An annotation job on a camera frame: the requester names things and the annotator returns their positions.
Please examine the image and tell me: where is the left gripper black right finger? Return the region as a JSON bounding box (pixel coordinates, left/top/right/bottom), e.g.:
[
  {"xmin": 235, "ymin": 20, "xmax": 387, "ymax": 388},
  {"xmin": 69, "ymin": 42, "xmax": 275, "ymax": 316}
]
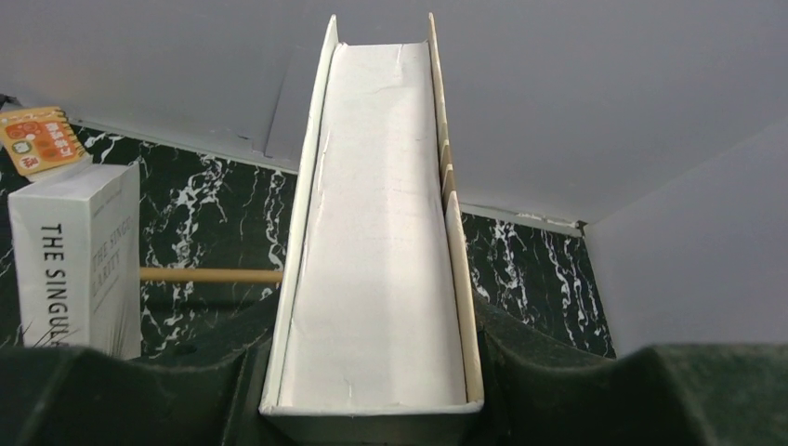
[{"xmin": 470, "ymin": 296, "xmax": 787, "ymax": 445}]

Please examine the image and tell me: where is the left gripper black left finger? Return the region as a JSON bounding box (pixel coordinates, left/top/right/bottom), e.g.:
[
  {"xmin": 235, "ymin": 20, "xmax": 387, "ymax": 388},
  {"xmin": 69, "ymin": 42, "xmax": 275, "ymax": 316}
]
[{"xmin": 1, "ymin": 296, "xmax": 278, "ymax": 445}]

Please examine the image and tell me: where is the wooden book rack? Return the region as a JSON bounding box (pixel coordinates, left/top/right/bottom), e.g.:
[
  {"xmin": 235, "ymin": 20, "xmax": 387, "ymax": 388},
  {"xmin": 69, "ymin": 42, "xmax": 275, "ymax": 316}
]
[{"xmin": 139, "ymin": 268, "xmax": 283, "ymax": 284}]

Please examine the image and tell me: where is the white palm leaf book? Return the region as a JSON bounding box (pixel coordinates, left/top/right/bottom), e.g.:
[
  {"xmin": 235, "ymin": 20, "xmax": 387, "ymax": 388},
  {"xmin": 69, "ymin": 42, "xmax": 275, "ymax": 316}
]
[{"xmin": 7, "ymin": 164, "xmax": 142, "ymax": 360}]

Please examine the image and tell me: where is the white book with brown bars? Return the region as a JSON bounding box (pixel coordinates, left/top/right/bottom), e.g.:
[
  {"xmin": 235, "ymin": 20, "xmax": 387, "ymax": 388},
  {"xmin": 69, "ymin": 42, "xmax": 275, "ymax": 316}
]
[{"xmin": 258, "ymin": 19, "xmax": 485, "ymax": 445}]

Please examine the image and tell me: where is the small orange card box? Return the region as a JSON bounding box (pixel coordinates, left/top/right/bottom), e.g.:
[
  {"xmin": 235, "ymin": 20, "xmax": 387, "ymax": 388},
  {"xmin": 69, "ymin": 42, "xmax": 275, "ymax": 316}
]
[{"xmin": 1, "ymin": 107, "xmax": 92, "ymax": 182}]

